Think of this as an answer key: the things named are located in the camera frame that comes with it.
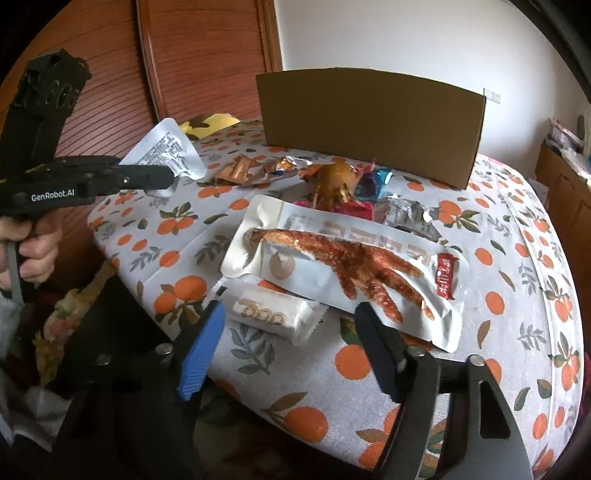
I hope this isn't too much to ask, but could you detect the pink snack packet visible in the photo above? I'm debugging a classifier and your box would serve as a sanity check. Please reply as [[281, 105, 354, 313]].
[[295, 198, 377, 222]]

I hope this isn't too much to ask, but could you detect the clutter on cabinet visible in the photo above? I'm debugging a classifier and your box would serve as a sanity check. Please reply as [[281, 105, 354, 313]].
[[547, 99, 591, 181]]

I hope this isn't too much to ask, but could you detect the silver snack packet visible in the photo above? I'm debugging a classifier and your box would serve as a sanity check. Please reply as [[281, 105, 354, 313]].
[[385, 196, 444, 243]]

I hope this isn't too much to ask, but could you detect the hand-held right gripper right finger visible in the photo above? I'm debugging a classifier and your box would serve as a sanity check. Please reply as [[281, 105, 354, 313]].
[[353, 302, 536, 480]]

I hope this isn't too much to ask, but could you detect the orange-print tablecloth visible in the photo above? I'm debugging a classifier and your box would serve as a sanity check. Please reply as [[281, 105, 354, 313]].
[[88, 117, 585, 480]]

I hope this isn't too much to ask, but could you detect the brown cardboard box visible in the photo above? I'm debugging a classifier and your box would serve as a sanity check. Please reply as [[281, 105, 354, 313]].
[[255, 68, 487, 190]]

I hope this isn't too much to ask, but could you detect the large chicken foot packet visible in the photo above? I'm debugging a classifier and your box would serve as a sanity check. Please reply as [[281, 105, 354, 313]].
[[221, 195, 465, 354]]

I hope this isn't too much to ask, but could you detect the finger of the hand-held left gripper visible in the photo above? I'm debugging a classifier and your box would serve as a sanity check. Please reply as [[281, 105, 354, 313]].
[[115, 164, 179, 193]]

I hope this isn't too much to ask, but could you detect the yellow packet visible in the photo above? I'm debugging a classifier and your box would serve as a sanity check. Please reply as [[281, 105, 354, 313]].
[[179, 112, 242, 139]]

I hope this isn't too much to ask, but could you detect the wooden cabinet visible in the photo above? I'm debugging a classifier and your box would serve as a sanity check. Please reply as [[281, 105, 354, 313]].
[[536, 143, 591, 259]]

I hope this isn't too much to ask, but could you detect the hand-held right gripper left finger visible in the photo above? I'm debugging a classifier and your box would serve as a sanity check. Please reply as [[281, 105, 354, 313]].
[[46, 299, 227, 480]]

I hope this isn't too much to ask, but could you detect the silver foil wrapper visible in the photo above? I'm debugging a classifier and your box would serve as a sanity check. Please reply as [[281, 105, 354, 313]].
[[265, 156, 324, 183]]

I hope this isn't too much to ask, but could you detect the small white snack packet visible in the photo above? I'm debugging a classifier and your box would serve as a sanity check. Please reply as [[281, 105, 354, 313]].
[[229, 284, 326, 347]]

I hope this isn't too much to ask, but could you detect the person's left hand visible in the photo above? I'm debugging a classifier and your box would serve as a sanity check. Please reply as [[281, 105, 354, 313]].
[[0, 215, 64, 292]]

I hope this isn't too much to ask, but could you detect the blue candy wrapper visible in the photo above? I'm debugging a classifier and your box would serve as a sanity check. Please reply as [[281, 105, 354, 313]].
[[358, 164, 395, 199]]

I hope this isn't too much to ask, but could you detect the white printed snack packet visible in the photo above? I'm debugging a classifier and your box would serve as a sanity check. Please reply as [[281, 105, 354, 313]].
[[119, 117, 208, 199]]

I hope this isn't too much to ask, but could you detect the wooden wardrobe door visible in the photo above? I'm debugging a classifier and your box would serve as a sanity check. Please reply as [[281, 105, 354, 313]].
[[9, 0, 283, 278]]

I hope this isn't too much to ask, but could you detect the floral cloth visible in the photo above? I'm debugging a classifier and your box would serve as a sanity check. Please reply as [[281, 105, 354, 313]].
[[28, 263, 121, 388]]

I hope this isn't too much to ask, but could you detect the orange snack packet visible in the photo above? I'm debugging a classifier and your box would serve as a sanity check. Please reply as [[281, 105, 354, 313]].
[[215, 154, 264, 185]]

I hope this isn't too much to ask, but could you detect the brown glossy snack packet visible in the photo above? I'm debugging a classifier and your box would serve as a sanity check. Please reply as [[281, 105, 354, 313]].
[[314, 162, 361, 210]]

